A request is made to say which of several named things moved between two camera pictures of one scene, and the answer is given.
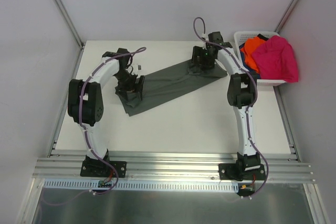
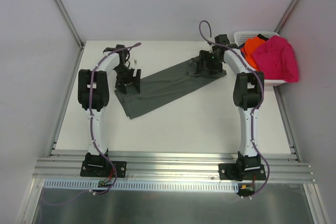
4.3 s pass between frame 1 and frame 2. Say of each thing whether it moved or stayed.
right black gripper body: moved
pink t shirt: stayed
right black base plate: stayed
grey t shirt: stayed
